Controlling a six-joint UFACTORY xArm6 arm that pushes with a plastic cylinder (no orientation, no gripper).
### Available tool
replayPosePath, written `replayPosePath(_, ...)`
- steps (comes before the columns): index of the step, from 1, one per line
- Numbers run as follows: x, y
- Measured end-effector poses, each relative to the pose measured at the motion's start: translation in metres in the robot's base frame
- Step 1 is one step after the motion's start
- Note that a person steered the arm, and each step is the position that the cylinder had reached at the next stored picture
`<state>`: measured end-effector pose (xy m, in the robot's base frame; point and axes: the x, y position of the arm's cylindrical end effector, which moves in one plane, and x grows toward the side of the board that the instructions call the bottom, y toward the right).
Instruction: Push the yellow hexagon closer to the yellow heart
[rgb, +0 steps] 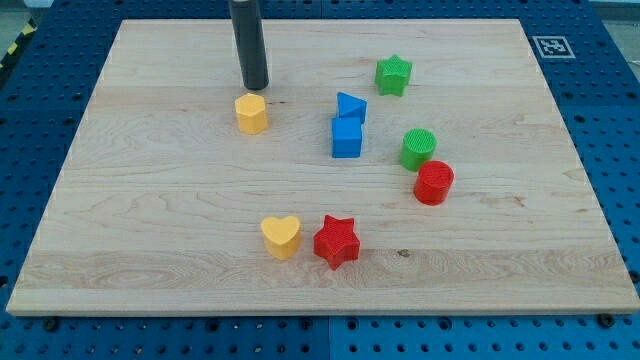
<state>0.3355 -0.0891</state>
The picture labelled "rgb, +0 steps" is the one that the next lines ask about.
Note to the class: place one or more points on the green cylinder block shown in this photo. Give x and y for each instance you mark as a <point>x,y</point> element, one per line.
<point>418,147</point>

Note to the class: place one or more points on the yellow hexagon block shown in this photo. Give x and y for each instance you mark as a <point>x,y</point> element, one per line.
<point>251,113</point>

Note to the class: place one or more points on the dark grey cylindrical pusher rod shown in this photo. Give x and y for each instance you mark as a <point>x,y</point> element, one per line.
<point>247,25</point>

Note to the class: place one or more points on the red cylinder block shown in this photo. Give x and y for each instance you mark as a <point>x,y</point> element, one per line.
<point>433,182</point>

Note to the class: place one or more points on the yellow heart block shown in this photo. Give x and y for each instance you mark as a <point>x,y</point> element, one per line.
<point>282,236</point>

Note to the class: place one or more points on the blue triangle block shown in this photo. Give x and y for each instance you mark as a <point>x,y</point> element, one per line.
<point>351,106</point>

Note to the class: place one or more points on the green star block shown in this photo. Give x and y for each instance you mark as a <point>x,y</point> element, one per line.
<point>392,75</point>

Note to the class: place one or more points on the white fiducial marker tag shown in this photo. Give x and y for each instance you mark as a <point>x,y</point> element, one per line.
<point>553,47</point>

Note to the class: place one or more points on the blue cube block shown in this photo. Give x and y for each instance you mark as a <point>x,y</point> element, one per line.
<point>346,137</point>

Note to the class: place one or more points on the red star block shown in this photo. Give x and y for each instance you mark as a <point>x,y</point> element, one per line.
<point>336,242</point>

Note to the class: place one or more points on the light wooden board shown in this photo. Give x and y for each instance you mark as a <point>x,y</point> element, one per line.
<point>158,206</point>

